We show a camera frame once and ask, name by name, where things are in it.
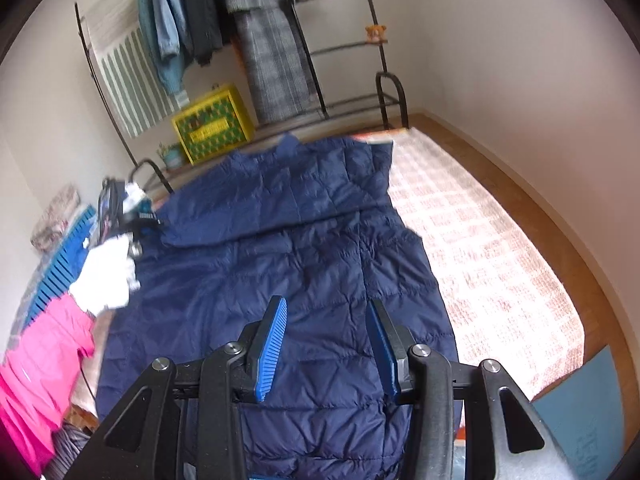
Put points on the grey striped cloth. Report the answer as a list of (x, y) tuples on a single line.
[(70, 450)]

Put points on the person's left forearm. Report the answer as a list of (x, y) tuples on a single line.
[(35, 375)]

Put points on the person's left hand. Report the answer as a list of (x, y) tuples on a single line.
[(105, 275)]

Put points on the small teddy bear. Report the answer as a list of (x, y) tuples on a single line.
[(376, 34)]

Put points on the teal knit sweater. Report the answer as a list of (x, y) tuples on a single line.
[(172, 77)]

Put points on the small potted plant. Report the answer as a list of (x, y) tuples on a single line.
[(172, 157)]

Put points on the grey plaid coat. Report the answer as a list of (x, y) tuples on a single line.
[(270, 70)]

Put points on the green white striped cloth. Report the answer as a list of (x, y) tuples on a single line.
[(130, 85)]

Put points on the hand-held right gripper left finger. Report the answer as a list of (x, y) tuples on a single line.
[(270, 355)]

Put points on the blue denim jacket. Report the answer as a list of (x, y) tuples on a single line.
[(167, 20)]

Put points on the navy quilted jacket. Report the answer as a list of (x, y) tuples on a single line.
[(300, 260)]

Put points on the blue slatted crate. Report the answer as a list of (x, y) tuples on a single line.
[(55, 270)]

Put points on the yellow green patterned box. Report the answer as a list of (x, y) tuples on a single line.
[(215, 125)]

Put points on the black metal clothes rack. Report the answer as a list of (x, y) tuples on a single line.
[(345, 49)]

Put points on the pink white plaid blanket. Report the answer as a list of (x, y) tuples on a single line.
[(475, 260)]

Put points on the black jacket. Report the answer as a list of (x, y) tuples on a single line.
[(205, 25)]

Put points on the floral folded quilt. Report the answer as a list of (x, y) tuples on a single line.
[(52, 217)]

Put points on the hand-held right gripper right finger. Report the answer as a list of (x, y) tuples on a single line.
[(384, 355)]

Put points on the blue foam mat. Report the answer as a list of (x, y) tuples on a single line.
[(585, 425)]

